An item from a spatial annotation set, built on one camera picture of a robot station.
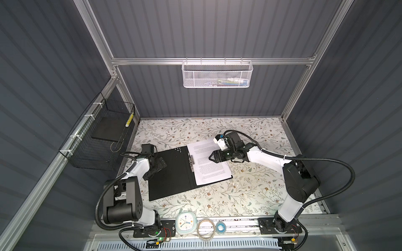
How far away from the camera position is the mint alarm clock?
72 centimetres

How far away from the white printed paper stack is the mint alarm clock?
170 millimetres

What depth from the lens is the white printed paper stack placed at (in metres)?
0.91
